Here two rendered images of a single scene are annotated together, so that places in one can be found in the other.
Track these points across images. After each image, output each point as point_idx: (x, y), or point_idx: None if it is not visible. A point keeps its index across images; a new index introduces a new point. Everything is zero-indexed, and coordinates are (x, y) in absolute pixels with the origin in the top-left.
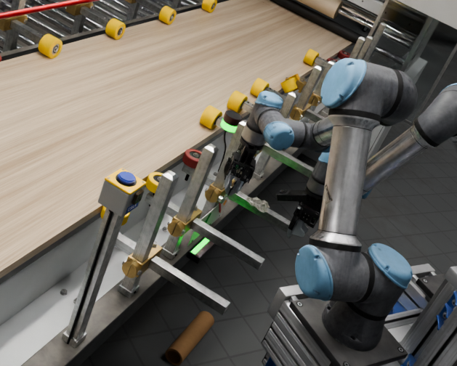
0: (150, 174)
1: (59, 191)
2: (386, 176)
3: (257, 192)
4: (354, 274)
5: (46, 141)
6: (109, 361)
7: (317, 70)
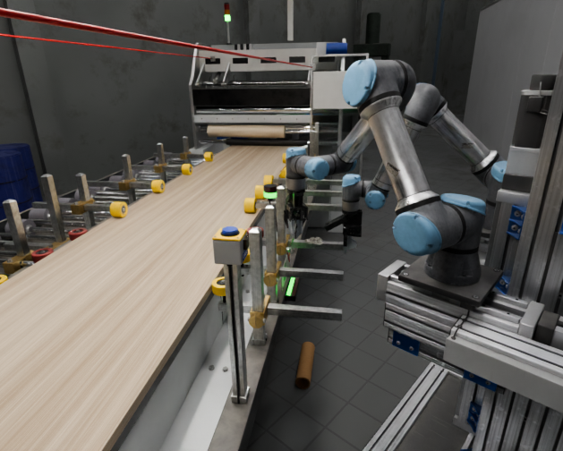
0: None
1: (174, 289)
2: None
3: None
4: (448, 217)
5: (145, 263)
6: (260, 409)
7: None
